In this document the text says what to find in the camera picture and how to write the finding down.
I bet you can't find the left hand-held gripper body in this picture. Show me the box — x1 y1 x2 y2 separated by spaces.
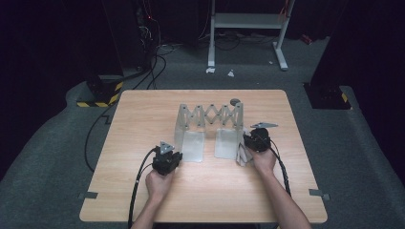
152 141 176 177

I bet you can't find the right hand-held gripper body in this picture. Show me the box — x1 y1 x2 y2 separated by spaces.
245 122 279 153

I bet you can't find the white quilted cloth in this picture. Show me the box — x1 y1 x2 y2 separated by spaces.
236 127 256 167

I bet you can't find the grey metal extendable bookend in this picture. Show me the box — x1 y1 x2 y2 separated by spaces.
174 102 245 163

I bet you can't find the person's right hand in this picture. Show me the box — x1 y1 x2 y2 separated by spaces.
249 146 277 177

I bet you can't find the person's left hand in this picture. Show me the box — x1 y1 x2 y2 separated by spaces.
145 170 176 204

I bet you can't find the black perforated base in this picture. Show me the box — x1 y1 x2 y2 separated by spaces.
303 81 353 111

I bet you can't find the black base with yellow stripes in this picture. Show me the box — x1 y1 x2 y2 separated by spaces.
75 74 124 108

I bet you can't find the white metal stand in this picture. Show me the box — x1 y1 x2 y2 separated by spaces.
207 0 296 72

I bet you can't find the black equipment rack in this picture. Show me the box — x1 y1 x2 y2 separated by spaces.
101 0 160 73

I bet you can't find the left hand-held gripper black cable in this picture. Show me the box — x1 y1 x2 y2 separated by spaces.
128 146 160 229

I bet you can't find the hand-held gripper black cable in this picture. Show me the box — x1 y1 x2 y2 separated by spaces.
128 146 160 229
268 139 292 197

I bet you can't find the right hand-held gripper black cable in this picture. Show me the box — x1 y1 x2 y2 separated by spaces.
268 139 292 197

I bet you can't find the long black floor cable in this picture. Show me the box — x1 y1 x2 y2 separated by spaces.
83 54 160 174

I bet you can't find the looped black floor cable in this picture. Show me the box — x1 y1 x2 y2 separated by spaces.
146 54 168 90

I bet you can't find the black cable bundle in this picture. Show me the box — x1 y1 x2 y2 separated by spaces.
199 30 278 52

